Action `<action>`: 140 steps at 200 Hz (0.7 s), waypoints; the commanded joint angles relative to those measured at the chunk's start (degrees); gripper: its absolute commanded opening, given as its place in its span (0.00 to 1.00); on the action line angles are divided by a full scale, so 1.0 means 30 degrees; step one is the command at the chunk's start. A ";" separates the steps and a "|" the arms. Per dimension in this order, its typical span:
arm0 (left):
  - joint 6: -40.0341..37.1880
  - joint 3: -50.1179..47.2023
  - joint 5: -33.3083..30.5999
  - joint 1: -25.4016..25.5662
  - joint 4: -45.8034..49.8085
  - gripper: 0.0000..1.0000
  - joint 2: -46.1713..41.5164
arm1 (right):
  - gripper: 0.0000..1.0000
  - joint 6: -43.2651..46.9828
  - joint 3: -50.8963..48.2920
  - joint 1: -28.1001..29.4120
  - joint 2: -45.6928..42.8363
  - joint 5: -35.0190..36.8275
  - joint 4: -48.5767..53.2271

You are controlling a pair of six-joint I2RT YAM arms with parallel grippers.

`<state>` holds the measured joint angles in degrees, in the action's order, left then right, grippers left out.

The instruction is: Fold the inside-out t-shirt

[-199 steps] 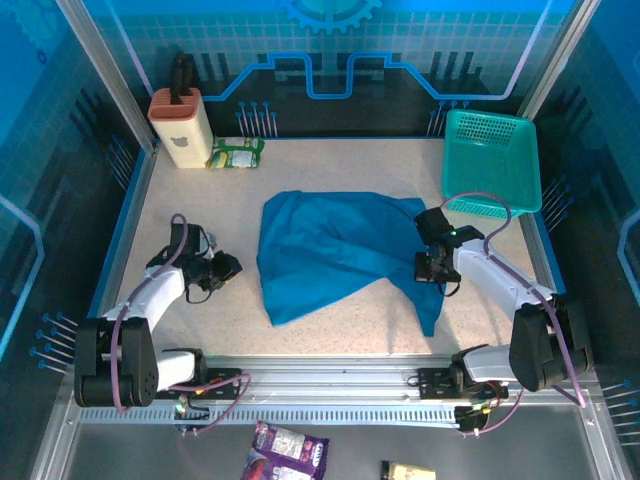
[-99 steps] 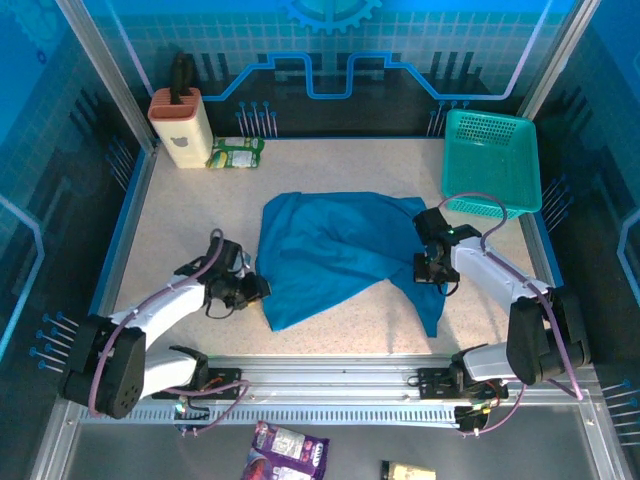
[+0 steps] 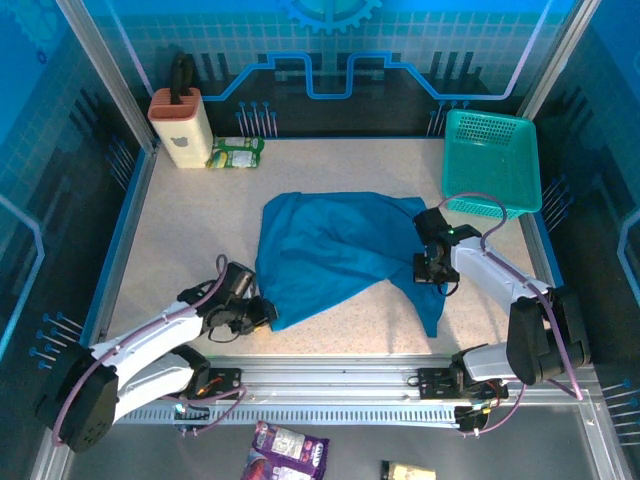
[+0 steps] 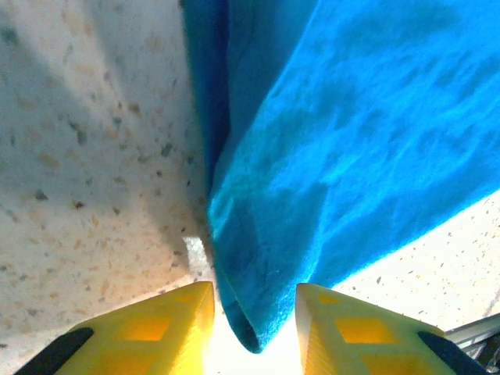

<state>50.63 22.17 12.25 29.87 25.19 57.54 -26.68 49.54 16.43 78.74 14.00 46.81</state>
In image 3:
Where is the blue t-shirt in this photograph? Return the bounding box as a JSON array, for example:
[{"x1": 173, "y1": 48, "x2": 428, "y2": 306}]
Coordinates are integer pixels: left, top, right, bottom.
[{"x1": 254, "y1": 191, "x2": 448, "y2": 339}]

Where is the teal plastic basket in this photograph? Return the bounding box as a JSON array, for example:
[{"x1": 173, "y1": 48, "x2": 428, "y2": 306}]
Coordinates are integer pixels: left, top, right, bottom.
[{"x1": 442, "y1": 108, "x2": 544, "y2": 220}]

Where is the purple snack bag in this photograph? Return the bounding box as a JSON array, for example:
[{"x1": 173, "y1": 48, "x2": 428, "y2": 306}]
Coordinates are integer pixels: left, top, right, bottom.
[{"x1": 241, "y1": 420, "x2": 331, "y2": 480}]

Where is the green snack packet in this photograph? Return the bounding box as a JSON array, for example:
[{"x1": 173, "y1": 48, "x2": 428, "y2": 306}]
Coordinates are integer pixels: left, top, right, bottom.
[{"x1": 205, "y1": 135, "x2": 265, "y2": 170}]

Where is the cream knife block orange lid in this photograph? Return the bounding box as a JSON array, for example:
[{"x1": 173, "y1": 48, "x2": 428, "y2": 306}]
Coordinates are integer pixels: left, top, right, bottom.
[{"x1": 147, "y1": 87, "x2": 214, "y2": 170}]

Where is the beige snack packet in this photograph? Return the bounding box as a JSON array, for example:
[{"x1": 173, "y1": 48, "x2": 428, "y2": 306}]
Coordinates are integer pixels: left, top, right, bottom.
[{"x1": 379, "y1": 460, "x2": 437, "y2": 480}]

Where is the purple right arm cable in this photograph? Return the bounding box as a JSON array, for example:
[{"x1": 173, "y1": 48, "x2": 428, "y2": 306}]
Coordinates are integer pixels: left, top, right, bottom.
[{"x1": 439, "y1": 192, "x2": 584, "y2": 437}]

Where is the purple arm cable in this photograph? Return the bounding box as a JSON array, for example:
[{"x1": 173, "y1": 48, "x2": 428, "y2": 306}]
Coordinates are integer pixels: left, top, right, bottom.
[
  {"x1": 52, "y1": 253, "x2": 249, "y2": 447},
  {"x1": 439, "y1": 192, "x2": 584, "y2": 437}
]

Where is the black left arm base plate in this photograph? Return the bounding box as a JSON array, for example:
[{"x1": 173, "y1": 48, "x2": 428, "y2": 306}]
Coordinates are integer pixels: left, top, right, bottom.
[{"x1": 187, "y1": 367, "x2": 242, "y2": 401}]

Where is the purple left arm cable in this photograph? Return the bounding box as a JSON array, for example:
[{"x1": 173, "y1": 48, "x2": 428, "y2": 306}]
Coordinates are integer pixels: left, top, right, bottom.
[{"x1": 52, "y1": 253, "x2": 249, "y2": 447}]

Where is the aluminium frame rail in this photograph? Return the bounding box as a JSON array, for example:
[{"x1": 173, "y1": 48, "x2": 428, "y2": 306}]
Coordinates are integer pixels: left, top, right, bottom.
[{"x1": 64, "y1": 356, "x2": 596, "y2": 407}]

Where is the slotted grey cable duct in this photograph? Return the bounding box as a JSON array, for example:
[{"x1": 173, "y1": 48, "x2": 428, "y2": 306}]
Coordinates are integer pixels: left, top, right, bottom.
[{"x1": 117, "y1": 403, "x2": 459, "y2": 426}]

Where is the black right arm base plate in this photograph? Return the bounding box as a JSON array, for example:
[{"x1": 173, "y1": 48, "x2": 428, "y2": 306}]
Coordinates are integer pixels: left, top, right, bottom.
[{"x1": 417, "y1": 367, "x2": 509, "y2": 401}]

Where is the aluminium frame post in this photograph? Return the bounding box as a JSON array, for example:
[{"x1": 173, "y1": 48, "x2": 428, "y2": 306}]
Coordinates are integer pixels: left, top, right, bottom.
[
  {"x1": 54, "y1": 0, "x2": 161, "y2": 154},
  {"x1": 517, "y1": 0, "x2": 601, "y2": 121}
]

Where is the black knife handle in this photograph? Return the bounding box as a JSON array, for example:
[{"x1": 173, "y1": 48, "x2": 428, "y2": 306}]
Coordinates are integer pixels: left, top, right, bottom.
[{"x1": 169, "y1": 51, "x2": 197, "y2": 107}]

